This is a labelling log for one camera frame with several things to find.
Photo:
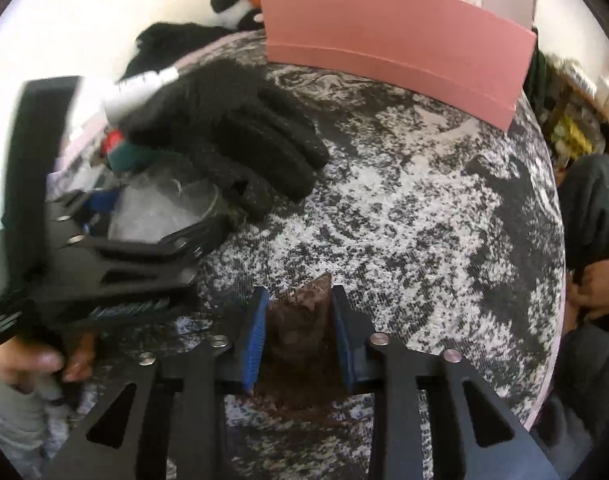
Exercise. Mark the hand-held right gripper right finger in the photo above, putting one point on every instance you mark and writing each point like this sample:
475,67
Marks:
344,340

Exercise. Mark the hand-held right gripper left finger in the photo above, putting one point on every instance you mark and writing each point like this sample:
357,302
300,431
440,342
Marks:
252,340

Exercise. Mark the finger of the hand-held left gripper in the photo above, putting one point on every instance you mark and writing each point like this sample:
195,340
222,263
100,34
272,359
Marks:
102,205
134,255

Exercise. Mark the clear plastic dispenser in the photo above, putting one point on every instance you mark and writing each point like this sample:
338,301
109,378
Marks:
154,205

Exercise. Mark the teal glasses case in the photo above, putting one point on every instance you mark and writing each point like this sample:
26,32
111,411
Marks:
129,157

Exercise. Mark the black knit glove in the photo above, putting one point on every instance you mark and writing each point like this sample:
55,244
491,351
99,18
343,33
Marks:
244,125

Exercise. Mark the pink cardboard box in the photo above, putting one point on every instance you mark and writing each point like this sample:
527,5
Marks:
394,45

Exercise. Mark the person's left forearm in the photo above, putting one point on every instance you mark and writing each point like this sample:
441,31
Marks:
9,425

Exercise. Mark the person's left hand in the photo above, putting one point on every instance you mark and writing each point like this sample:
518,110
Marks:
19,365

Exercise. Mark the small red item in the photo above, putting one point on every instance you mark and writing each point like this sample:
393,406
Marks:
114,140

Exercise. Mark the small white bottle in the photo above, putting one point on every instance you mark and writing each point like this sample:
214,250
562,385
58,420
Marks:
134,95

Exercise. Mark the black furry cloth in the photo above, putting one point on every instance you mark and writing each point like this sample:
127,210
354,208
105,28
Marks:
169,45

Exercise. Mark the black white plush toy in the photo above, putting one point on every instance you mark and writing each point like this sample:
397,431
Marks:
229,2

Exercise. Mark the cluttered wooden shelf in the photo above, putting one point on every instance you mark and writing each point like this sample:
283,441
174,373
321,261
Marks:
574,125

